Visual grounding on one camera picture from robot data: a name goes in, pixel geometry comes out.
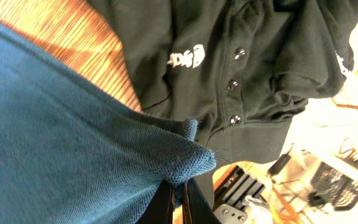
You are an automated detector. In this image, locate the blue polo shirt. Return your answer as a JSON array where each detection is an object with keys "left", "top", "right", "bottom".
[{"left": 0, "top": 23, "right": 216, "bottom": 223}]

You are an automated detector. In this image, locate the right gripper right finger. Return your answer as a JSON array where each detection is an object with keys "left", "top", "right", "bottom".
[{"left": 182, "top": 179, "right": 221, "bottom": 224}]

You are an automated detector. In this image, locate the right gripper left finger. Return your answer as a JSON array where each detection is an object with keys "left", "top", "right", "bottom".
[{"left": 136, "top": 180, "right": 175, "bottom": 224}]

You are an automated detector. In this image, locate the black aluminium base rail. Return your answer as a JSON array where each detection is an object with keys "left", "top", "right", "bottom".
[{"left": 213, "top": 166, "right": 266, "bottom": 224}]

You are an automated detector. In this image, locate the black polo shirt right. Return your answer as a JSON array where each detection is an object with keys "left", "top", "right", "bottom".
[{"left": 91, "top": 0, "right": 358, "bottom": 167}]

